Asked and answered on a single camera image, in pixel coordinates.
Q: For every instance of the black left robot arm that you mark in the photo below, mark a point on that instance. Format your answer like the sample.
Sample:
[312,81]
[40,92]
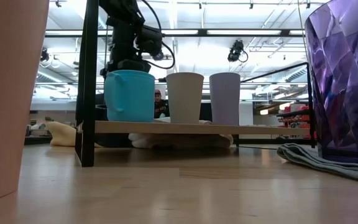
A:
[120,9]

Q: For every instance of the yellow cloth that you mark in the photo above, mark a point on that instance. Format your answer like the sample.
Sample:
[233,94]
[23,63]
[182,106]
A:
[62,133]

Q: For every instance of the orange plastic cup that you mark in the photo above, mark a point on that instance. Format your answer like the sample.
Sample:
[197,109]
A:
[5,93]

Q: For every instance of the beige plastic cup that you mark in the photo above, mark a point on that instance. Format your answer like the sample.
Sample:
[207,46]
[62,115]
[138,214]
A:
[185,99]

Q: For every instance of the black overhead frame beam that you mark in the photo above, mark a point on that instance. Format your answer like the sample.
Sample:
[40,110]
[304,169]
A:
[244,32]

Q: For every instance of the person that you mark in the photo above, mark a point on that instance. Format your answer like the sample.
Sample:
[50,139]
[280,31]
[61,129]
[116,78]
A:
[161,105]

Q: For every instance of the lavender plastic cup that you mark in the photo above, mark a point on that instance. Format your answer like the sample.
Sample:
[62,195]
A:
[225,99]

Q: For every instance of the red storage rack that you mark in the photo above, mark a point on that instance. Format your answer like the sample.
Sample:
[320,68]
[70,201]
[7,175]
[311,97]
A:
[297,119]

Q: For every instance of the black hanging ceiling fixture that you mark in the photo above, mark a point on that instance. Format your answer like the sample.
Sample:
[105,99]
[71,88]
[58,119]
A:
[44,55]
[236,51]

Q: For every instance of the bright blue mug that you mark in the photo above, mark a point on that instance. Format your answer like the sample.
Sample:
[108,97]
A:
[132,96]

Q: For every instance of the grey folded cloth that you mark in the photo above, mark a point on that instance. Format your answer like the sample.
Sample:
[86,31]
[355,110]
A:
[322,165]

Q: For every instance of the white checked cloth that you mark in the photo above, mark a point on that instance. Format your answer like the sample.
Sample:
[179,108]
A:
[179,140]

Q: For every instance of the purple faceted tumbler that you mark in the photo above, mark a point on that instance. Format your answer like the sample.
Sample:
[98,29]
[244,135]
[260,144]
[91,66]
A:
[343,77]

